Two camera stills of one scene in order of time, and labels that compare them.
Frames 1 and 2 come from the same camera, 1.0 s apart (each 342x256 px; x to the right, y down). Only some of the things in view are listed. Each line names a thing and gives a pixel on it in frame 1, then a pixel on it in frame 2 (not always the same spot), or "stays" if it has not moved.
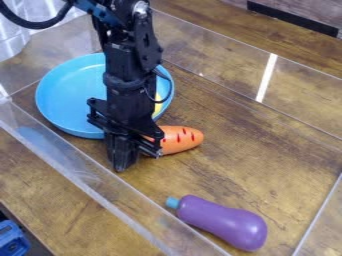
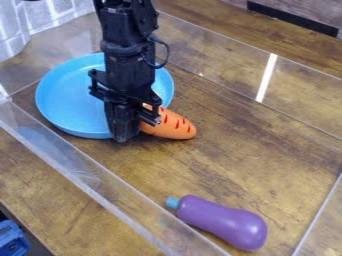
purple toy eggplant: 239,228 stays
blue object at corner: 13,242 stays
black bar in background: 291,17 stays
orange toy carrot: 179,138 to 173,125
